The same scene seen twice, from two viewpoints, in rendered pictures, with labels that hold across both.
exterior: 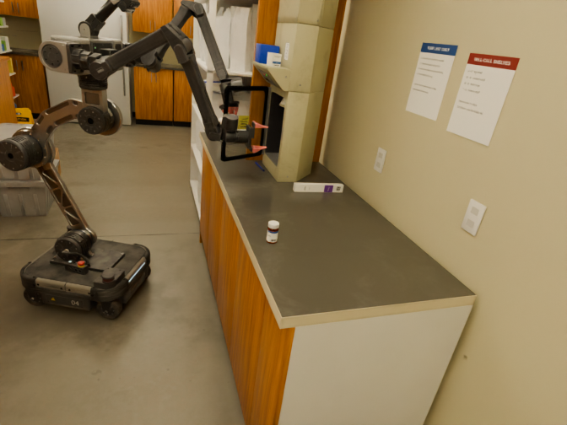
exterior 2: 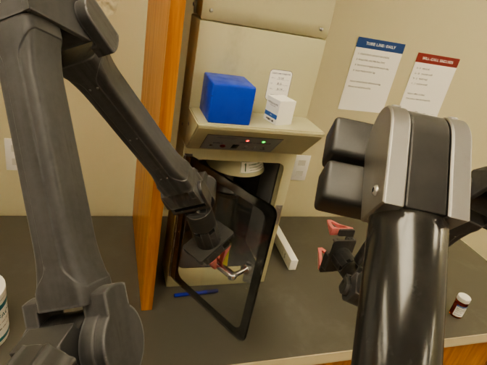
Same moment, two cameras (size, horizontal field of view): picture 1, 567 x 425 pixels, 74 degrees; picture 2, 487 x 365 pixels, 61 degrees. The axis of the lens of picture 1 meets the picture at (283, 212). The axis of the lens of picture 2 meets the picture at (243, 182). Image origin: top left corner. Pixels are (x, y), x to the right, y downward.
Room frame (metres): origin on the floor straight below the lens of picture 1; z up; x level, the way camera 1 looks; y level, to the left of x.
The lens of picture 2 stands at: (2.05, 1.14, 1.81)
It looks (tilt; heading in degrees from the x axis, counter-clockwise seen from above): 26 degrees down; 270
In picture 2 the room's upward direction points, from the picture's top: 12 degrees clockwise
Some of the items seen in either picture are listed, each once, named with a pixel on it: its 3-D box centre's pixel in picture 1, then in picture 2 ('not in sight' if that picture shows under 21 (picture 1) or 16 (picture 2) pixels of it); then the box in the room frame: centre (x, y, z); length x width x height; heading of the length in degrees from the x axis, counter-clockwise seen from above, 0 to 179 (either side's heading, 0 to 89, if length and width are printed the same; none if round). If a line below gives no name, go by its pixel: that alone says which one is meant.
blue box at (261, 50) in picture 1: (267, 54); (226, 98); (2.12, 0.20, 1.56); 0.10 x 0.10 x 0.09; 21
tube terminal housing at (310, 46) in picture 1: (299, 104); (227, 157); (2.10, 0.00, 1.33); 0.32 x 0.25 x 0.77; 21
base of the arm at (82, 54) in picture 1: (82, 59); not in sight; (1.69, 0.95, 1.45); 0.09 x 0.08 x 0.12; 177
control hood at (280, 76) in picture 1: (269, 75); (254, 138); (2.04, 0.17, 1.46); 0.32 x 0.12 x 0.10; 21
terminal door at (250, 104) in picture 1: (245, 123); (215, 248); (2.08, 0.28, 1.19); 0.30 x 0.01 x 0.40; 140
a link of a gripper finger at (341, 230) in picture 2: (258, 129); (335, 234); (1.77, 0.17, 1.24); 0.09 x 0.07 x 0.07; 111
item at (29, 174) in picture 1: (23, 151); not in sight; (3.01, 2.27, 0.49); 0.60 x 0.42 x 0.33; 21
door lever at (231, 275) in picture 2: not in sight; (227, 265); (2.04, 0.35, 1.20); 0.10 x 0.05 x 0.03; 140
